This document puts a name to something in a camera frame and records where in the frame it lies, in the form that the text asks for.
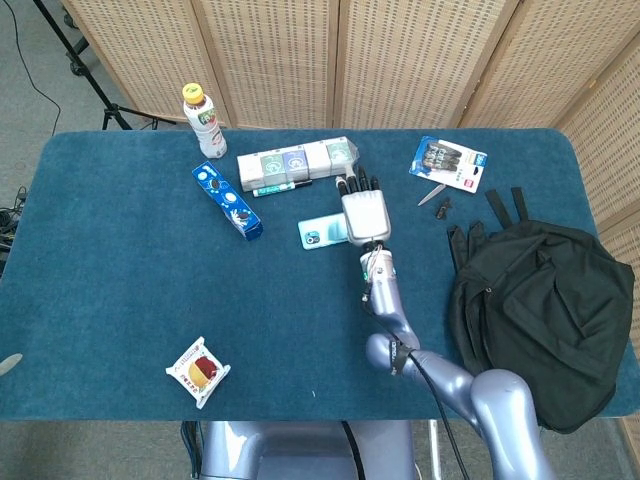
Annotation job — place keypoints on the small silver scissors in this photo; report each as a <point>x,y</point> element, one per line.
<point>431,195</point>

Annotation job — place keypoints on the blue-grey robot torso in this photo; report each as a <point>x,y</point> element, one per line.
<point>300,450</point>

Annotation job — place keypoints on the small black binder clip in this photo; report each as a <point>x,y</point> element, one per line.
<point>442,209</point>

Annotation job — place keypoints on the left robot hand fingertip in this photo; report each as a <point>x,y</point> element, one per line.
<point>9,362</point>

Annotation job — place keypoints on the blister pack of pens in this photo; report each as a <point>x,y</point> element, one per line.
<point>447,163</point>

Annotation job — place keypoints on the blue cookie box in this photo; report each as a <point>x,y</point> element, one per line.
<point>227,201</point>

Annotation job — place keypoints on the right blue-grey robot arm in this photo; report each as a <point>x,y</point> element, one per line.
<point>430,360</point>

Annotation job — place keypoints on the wrapped multipack of small boxes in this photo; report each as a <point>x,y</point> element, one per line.
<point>295,162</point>

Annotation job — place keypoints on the yellow-capped tea bottle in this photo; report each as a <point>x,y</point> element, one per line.
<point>205,125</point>

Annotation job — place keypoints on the blue table mat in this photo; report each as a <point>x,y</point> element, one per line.
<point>150,300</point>

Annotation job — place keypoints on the black backpack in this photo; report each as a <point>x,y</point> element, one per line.
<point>545,320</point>

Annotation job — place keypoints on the smartphone with blue back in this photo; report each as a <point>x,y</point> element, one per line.
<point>322,233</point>

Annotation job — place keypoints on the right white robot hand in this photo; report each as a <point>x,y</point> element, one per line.
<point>365,210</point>

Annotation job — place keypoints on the white snack packet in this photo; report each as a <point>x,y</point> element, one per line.
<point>198,371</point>

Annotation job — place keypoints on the black tripod stand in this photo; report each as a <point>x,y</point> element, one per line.
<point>85,65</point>

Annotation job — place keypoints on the teal marker pen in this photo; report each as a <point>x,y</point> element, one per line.
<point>281,188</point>

